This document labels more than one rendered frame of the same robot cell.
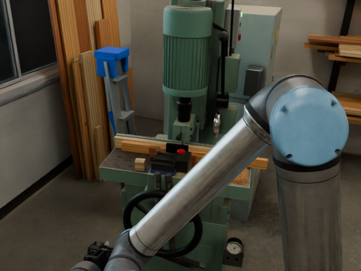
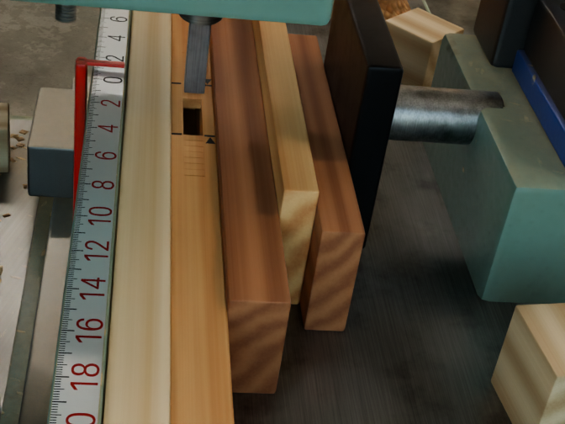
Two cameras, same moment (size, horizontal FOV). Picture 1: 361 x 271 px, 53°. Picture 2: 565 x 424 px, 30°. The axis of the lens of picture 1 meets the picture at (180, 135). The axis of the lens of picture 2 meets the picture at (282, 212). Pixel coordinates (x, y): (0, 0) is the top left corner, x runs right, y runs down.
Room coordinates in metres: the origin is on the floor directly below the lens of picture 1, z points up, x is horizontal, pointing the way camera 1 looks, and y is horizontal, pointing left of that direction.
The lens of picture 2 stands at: (1.45, 0.39, 1.18)
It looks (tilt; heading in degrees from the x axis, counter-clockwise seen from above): 35 degrees down; 249
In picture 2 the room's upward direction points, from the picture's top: 9 degrees clockwise
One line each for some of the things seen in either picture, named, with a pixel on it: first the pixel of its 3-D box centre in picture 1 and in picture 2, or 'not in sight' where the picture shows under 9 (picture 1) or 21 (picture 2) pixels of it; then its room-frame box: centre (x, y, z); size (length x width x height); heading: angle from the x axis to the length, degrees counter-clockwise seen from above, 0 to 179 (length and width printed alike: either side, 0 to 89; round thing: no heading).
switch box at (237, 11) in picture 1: (232, 27); not in sight; (1.64, -0.21, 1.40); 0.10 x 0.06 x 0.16; 169
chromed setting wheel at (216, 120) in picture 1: (217, 123); not in sight; (1.45, -0.16, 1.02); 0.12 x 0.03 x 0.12; 169
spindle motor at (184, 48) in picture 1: (186, 51); not in sight; (1.35, -0.01, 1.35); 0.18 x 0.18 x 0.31
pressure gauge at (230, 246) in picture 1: (234, 247); not in sight; (1.09, -0.23, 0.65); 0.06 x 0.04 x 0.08; 79
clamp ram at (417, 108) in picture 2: (175, 157); (416, 113); (1.25, 0.02, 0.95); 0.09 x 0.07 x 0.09; 79
